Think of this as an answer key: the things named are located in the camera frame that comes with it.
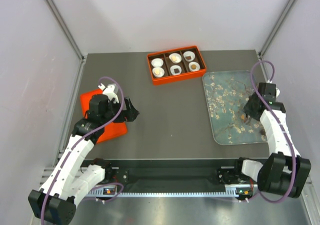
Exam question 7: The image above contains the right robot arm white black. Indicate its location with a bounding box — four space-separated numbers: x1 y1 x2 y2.
233 82 312 198

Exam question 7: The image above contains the dark round truffle front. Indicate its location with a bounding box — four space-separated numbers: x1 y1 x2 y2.
260 129 266 136

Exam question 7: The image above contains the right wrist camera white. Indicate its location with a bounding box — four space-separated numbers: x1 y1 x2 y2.
275 87 280 98

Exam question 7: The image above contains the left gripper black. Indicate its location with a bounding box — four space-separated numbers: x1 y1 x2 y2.
101 96 139 126

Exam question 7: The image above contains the orange compartment box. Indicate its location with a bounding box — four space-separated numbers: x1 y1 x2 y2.
147 45 207 86

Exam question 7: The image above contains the blue floral tray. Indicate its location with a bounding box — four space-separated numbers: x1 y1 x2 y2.
202 70 267 146

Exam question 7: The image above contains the white paper cup back left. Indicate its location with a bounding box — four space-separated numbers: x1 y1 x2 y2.
151 58 164 68

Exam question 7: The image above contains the white paper cup back right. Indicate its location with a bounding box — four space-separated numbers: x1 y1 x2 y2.
183 51 196 62

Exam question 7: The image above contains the white paper cup front middle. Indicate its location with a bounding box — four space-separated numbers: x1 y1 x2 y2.
170 65 182 76

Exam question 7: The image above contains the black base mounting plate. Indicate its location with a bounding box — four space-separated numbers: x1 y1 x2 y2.
108 167 253 186

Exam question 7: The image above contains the white paper cup front right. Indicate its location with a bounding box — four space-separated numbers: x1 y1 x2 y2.
188 61 201 72

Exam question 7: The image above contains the aluminium frame rail front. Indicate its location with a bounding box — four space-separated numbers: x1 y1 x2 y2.
39 166 313 188

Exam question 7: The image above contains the white paper cup front left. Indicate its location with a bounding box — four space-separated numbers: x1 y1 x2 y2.
152 67 165 78

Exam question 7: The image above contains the white paper cup back middle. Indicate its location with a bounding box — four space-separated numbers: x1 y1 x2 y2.
169 53 182 64

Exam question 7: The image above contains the orange box lid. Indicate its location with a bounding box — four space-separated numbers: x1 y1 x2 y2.
79 88 128 144

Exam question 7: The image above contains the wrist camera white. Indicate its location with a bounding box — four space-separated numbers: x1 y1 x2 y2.
98 83 119 103
275 87 280 98

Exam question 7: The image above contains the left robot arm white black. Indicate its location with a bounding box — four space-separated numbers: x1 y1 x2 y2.
28 93 139 225

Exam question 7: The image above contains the grey slotted cable duct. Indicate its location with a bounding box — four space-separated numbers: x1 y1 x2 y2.
49 186 253 198

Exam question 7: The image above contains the white paper cup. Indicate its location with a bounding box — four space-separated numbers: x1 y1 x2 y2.
169 53 182 64
188 61 201 72
152 67 165 78
170 65 182 76
183 51 196 62
151 58 164 68

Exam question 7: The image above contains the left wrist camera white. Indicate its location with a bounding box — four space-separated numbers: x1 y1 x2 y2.
98 83 119 103

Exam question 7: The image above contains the pale caramel chocolate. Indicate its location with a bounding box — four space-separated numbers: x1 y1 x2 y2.
154 69 160 75

